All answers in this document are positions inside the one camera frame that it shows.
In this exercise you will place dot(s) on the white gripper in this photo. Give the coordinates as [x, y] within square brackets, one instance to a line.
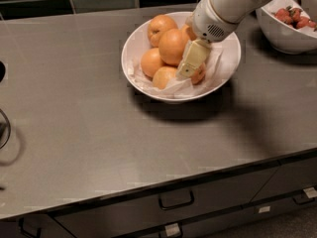
[208, 23]

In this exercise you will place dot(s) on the orange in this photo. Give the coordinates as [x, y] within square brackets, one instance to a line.
[188, 33]
[199, 74]
[163, 76]
[171, 46]
[151, 62]
[158, 26]

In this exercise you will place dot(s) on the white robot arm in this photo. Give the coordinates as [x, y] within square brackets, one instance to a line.
[234, 11]

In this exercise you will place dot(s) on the white bowl with oranges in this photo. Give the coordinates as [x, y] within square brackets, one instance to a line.
[138, 43]

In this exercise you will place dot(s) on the white bowl with strawberries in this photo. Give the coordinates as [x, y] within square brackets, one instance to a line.
[282, 37]

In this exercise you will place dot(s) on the white paper liner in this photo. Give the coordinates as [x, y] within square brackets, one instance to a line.
[178, 90]

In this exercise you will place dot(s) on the red strawberries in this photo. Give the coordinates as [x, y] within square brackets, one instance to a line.
[293, 17]

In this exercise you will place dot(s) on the lower drawer with label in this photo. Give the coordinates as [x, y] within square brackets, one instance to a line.
[212, 222]

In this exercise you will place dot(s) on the right drawer with handle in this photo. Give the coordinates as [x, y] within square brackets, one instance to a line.
[294, 173]

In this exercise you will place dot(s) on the drawer with handle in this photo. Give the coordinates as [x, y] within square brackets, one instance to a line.
[294, 173]
[164, 207]
[32, 226]

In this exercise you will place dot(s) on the middle drawer with handle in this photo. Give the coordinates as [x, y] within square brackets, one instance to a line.
[164, 207]

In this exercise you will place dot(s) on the black wire object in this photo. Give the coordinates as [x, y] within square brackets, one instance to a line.
[5, 125]

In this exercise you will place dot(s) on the left drawer with handle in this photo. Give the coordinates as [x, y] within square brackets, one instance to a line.
[32, 226]

